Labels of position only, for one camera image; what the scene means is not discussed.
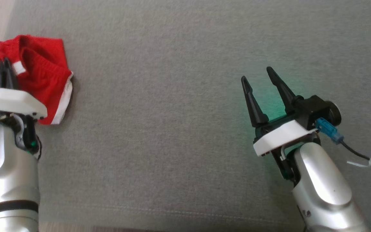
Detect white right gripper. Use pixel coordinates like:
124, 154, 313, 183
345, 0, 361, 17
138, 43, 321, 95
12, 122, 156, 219
241, 66, 318, 185

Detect wide grey sofa seat cushion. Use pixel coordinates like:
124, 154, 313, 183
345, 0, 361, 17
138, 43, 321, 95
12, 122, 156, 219
0, 0, 371, 232

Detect white right cable label tag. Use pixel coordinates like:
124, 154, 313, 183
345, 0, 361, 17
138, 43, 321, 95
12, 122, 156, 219
346, 158, 371, 168

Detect red shorts with white trim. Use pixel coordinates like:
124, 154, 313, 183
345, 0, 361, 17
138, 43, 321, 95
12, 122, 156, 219
0, 34, 74, 125

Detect black right cable blue plug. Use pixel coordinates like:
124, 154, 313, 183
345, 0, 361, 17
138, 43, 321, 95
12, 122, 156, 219
315, 117, 371, 176

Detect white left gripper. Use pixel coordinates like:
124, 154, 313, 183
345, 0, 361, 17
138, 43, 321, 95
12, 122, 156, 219
0, 58, 48, 159

